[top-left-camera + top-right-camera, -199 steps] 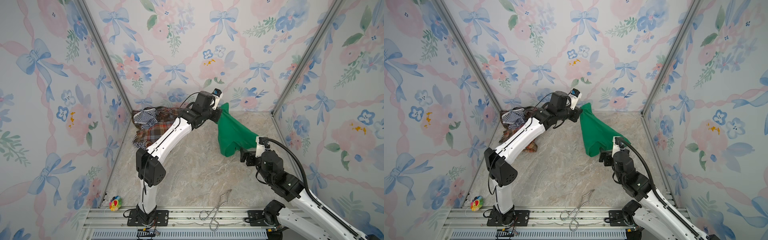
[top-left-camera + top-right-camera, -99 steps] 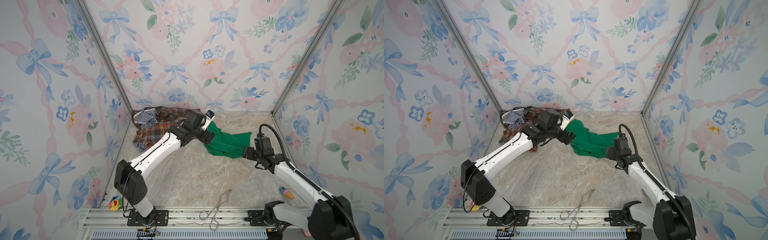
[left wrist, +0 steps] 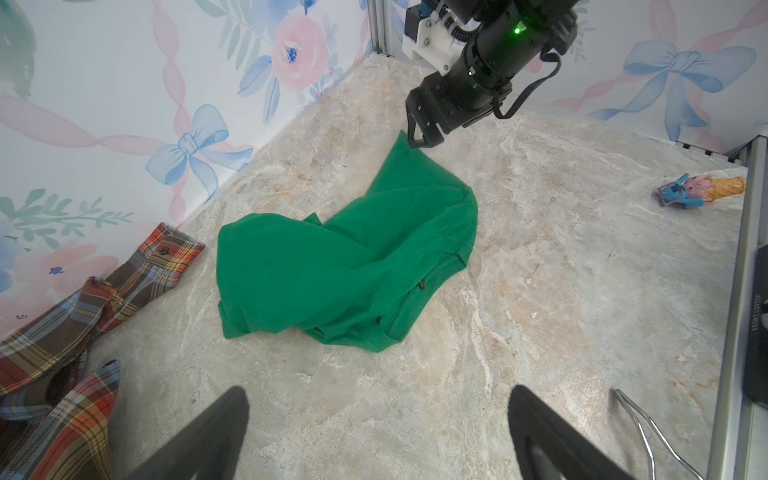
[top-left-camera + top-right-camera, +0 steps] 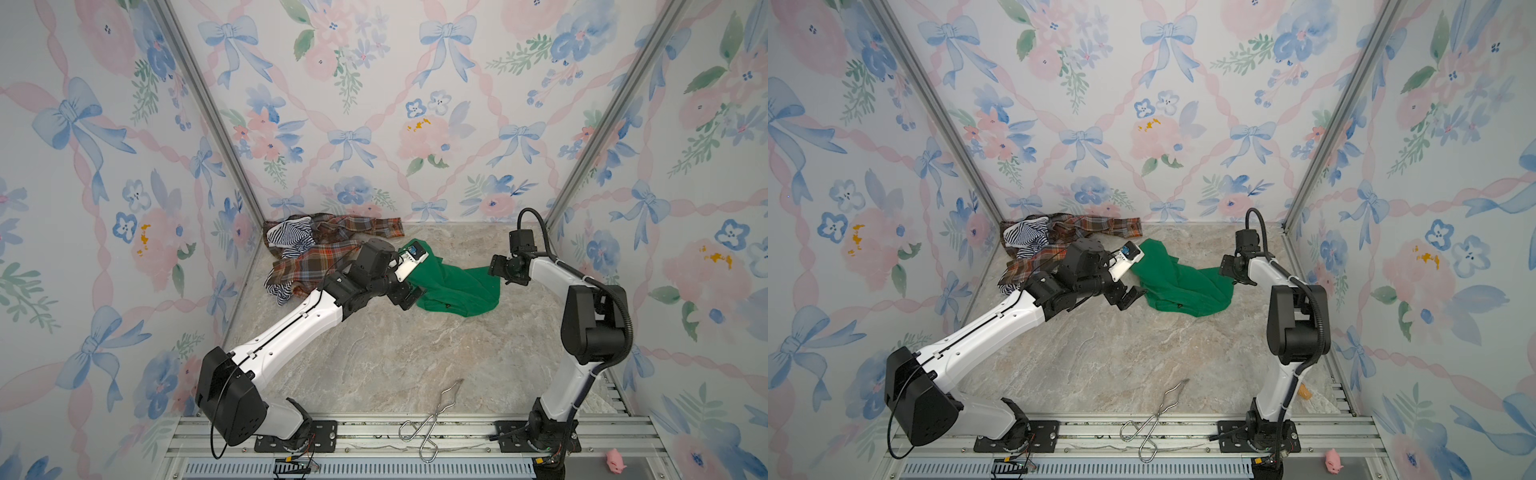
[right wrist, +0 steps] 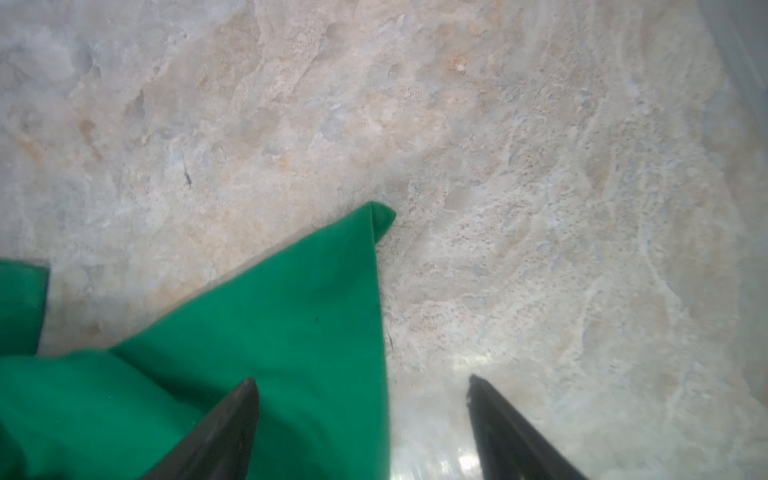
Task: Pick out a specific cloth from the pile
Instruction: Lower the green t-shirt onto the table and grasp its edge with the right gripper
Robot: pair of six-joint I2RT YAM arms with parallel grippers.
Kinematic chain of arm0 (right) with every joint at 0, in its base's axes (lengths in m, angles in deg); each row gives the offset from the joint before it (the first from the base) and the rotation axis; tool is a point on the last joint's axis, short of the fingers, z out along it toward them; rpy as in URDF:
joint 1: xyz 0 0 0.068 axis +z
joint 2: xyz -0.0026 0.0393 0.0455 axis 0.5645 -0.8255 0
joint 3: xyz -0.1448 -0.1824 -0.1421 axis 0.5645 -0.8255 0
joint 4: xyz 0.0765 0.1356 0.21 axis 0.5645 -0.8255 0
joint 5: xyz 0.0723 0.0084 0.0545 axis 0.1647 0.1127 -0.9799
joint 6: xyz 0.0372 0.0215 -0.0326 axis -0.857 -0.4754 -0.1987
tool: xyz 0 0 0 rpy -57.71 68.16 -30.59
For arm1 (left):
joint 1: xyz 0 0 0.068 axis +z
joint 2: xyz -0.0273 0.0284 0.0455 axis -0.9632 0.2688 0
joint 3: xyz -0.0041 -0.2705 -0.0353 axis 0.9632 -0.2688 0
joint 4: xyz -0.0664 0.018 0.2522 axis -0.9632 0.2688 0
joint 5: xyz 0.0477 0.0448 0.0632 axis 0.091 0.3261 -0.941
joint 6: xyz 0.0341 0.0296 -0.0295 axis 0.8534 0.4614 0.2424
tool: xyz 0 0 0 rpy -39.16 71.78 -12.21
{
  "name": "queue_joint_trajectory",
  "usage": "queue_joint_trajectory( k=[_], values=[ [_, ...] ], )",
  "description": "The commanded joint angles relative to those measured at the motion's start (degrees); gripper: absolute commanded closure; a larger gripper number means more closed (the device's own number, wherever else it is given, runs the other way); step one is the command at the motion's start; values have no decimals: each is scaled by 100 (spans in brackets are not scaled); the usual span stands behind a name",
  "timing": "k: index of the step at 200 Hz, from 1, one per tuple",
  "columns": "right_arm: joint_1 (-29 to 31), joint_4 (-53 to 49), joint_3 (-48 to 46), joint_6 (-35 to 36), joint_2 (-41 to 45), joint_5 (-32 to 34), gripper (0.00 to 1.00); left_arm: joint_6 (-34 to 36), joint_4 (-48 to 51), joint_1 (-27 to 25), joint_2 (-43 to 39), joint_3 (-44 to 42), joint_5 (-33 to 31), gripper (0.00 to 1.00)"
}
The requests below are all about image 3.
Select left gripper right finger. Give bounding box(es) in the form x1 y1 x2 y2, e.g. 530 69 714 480
507 385 630 480

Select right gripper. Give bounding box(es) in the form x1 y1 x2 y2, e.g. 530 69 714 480
405 73 510 148

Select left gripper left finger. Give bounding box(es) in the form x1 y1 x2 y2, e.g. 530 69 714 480
128 386 249 479

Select green cloth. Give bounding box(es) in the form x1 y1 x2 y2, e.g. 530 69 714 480
216 136 478 353

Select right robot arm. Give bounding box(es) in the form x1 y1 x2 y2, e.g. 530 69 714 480
403 1 578 148

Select metal tongs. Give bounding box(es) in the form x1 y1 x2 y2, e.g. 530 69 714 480
611 388 704 480

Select plaid flannel shirt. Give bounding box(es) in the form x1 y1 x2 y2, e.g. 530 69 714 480
1 223 205 479

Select ice cream cone toy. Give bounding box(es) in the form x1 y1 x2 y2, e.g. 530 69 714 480
657 174 747 209

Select aluminium rail frame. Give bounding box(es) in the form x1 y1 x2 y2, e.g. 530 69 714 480
706 136 767 479

